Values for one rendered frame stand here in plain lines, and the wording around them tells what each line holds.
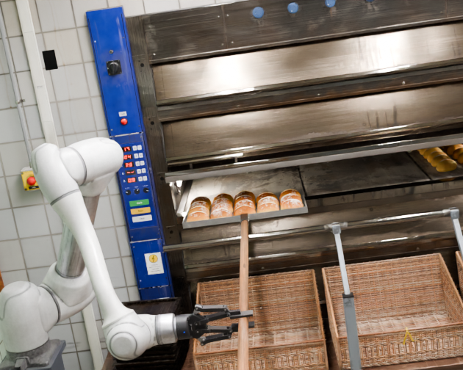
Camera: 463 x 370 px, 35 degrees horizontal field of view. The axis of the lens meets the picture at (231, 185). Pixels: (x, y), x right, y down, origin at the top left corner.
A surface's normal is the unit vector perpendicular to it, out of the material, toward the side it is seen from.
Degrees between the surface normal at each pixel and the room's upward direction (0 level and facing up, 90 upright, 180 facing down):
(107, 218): 90
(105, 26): 90
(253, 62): 70
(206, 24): 90
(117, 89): 90
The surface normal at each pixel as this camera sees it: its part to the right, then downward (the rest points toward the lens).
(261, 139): -0.07, -0.07
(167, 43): -0.02, 0.27
